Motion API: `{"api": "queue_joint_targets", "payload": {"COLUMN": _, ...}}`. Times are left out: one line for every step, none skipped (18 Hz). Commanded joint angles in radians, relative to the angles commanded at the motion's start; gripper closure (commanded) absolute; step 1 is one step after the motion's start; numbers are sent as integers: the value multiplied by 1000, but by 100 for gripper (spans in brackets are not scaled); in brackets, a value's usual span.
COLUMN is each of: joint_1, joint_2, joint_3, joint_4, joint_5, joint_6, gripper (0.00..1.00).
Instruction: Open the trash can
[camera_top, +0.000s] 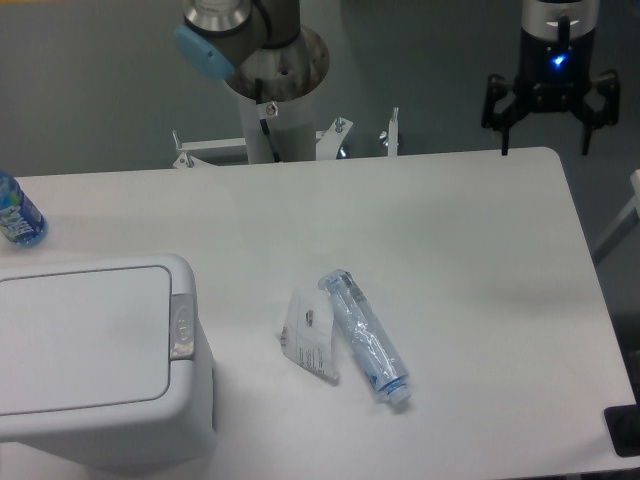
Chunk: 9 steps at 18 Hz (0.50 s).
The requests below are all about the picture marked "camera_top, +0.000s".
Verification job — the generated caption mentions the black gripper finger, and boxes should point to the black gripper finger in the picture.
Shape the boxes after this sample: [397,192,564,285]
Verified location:
[570,69,621,156]
[480,73,532,157]

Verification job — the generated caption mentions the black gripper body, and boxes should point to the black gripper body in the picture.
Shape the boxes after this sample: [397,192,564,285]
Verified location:
[514,0,600,113]

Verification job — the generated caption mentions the grey robot arm base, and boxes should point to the grey robot arm base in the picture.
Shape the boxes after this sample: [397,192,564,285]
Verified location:
[174,0,330,103]

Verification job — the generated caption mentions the white trash can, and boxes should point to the white trash can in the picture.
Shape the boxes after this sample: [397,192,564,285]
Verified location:
[1,254,216,470]

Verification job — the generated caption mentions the white trash can lid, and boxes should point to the white trash can lid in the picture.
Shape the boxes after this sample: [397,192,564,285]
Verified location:
[1,267,171,415]

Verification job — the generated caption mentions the crushed clear plastic bottle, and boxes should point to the crushed clear plastic bottle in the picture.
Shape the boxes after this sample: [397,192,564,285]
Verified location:
[318,269,411,407]

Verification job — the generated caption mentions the clear plastic packet wrapper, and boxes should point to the clear plastic packet wrapper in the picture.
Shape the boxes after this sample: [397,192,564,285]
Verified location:
[280,289,339,383]

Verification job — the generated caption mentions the black object at table corner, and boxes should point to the black object at table corner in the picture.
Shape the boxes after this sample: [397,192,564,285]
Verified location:
[604,404,639,458]

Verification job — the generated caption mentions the grey lid push button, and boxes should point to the grey lid push button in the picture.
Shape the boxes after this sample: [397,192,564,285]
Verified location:
[169,294,196,361]

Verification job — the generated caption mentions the blue labelled water bottle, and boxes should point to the blue labelled water bottle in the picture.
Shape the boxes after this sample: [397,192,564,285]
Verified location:
[1,171,48,247]

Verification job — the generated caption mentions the white frame at right edge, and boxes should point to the white frame at right edge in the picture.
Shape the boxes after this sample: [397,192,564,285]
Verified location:
[591,170,639,266]

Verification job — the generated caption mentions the white metal frame bracket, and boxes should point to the white metal frame bracket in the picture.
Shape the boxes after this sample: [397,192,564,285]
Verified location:
[172,106,401,169]

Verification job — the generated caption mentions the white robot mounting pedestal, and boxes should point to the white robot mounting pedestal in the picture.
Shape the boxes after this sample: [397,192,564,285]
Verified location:
[237,93,316,164]

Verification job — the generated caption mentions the black cable on pedestal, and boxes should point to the black cable on pedestal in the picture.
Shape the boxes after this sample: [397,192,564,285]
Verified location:
[254,77,282,164]

